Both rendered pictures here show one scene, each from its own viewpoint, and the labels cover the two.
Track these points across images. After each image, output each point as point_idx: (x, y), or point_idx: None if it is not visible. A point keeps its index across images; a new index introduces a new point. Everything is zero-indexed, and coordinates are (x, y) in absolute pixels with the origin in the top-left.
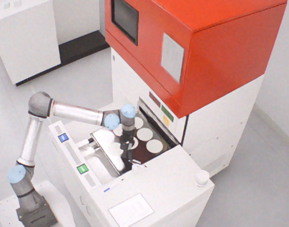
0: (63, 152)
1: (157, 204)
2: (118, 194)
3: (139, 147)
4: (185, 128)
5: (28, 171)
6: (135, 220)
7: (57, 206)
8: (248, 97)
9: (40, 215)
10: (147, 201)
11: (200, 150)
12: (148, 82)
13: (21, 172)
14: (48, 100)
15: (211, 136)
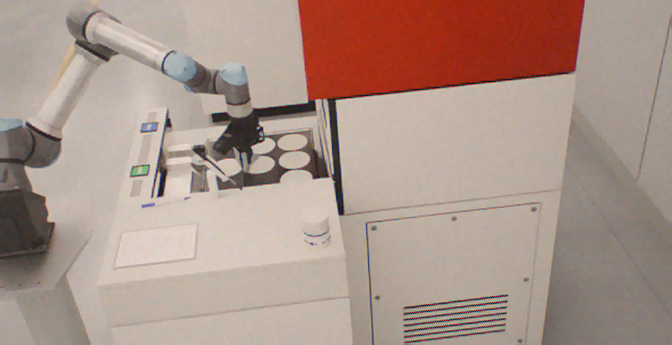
0: (132, 144)
1: (210, 249)
2: (160, 217)
3: (268, 175)
4: (336, 137)
5: (34, 137)
6: (148, 260)
7: (68, 231)
8: (531, 128)
9: (3, 213)
10: (198, 240)
11: (406, 232)
12: (300, 46)
13: (7, 121)
14: (93, 10)
15: (430, 202)
